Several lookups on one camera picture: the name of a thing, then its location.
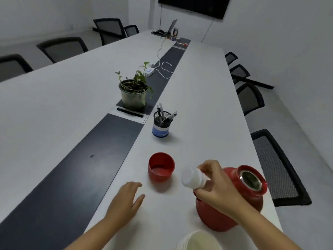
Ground person's left hand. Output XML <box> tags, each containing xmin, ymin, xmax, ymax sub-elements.
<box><xmin>105</xmin><ymin>181</ymin><xmax>145</xmax><ymax>228</ymax></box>

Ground person's right hand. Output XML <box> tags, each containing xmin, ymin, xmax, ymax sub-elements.
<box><xmin>193</xmin><ymin>160</ymin><xmax>250</xmax><ymax>223</ymax></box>

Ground red thermos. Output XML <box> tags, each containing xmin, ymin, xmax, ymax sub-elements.
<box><xmin>195</xmin><ymin>165</ymin><xmax>268</xmax><ymax>232</ymax></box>

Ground white thermos stopper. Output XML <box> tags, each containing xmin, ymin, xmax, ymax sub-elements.
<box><xmin>181</xmin><ymin>166</ymin><xmax>207</xmax><ymax>190</ymax></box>

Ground red thermos lid cup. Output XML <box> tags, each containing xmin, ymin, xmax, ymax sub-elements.
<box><xmin>148</xmin><ymin>152</ymin><xmax>175</xmax><ymax>183</ymax></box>

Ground stack of white paper cups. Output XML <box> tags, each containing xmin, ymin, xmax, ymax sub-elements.
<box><xmin>176</xmin><ymin>230</ymin><xmax>222</xmax><ymax>250</ymax></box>

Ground person's left forearm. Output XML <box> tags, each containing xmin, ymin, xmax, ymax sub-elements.
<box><xmin>63</xmin><ymin>217</ymin><xmax>124</xmax><ymax>250</ymax></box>

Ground white conference table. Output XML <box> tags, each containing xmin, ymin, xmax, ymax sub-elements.
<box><xmin>0</xmin><ymin>30</ymin><xmax>284</xmax><ymax>250</ymax></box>

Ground black mesh office chair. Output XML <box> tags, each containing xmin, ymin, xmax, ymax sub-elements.
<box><xmin>224</xmin><ymin>52</ymin><xmax>239</xmax><ymax>66</ymax></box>
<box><xmin>92</xmin><ymin>18</ymin><xmax>127</xmax><ymax>46</ymax></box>
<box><xmin>230</xmin><ymin>64</ymin><xmax>251</xmax><ymax>85</ymax></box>
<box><xmin>0</xmin><ymin>54</ymin><xmax>34</xmax><ymax>82</ymax></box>
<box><xmin>124</xmin><ymin>25</ymin><xmax>140</xmax><ymax>37</ymax></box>
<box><xmin>236</xmin><ymin>82</ymin><xmax>265</xmax><ymax>116</ymax></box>
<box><xmin>36</xmin><ymin>36</ymin><xmax>89</xmax><ymax>63</ymax></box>
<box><xmin>250</xmin><ymin>129</ymin><xmax>312</xmax><ymax>207</ymax></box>

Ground black mesh pen holder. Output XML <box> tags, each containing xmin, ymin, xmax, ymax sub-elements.
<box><xmin>152</xmin><ymin>111</ymin><xmax>172</xmax><ymax>138</ymax></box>

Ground silver utility knife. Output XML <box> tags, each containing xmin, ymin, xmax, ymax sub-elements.
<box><xmin>164</xmin><ymin>111</ymin><xmax>178</xmax><ymax>123</ymax></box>

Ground potted green plant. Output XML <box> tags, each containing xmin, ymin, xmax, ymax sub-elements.
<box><xmin>115</xmin><ymin>61</ymin><xmax>154</xmax><ymax>110</ymax></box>

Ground white power strip cord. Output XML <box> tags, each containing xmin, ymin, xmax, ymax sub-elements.
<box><xmin>155</xmin><ymin>36</ymin><xmax>167</xmax><ymax>68</ymax></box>

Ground black wall television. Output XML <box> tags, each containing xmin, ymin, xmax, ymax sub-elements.
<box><xmin>158</xmin><ymin>0</ymin><xmax>232</xmax><ymax>20</ymax></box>

